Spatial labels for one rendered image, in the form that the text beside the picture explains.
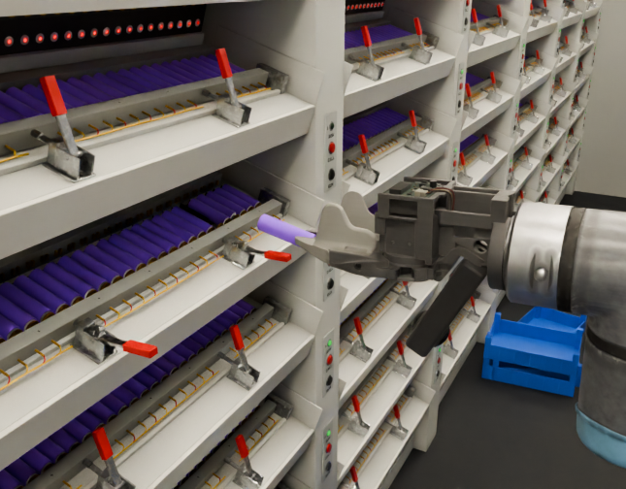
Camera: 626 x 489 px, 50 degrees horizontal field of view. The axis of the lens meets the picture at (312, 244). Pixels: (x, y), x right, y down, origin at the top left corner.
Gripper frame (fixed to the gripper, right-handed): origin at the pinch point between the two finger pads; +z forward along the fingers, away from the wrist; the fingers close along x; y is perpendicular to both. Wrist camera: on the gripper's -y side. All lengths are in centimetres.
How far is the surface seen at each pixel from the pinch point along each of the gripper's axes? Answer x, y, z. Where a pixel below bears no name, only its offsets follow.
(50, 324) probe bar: 16.0, -6.3, 21.5
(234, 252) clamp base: -12.2, -7.7, 18.4
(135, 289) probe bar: 4.3, -6.9, 20.9
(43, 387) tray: 20.6, -10.2, 18.3
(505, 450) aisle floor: -115, -101, -1
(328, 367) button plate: -37, -37, 17
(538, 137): -242, -32, 18
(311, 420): -32, -46, 18
